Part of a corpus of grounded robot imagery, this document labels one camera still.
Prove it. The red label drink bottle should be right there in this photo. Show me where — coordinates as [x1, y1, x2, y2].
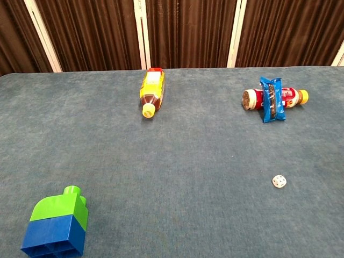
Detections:
[242, 87, 309, 111]

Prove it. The blue table cloth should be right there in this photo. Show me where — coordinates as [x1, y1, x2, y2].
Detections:
[0, 65, 344, 258]

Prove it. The blue building block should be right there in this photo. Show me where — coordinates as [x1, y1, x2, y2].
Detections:
[20, 214, 87, 258]

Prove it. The white die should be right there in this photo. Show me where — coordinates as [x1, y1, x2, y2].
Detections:
[272, 175, 287, 190]

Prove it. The green building block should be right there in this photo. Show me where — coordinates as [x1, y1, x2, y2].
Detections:
[29, 185, 89, 232]

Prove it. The yellow label tea bottle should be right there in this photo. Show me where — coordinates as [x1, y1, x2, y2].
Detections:
[139, 67, 166, 119]

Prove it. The blue cookie packet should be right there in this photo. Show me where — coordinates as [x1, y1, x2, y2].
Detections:
[259, 76, 286, 124]

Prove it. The brown folding screen panel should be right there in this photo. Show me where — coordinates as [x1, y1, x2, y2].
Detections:
[232, 0, 344, 68]
[139, 0, 242, 70]
[0, 0, 63, 77]
[30, 0, 148, 73]

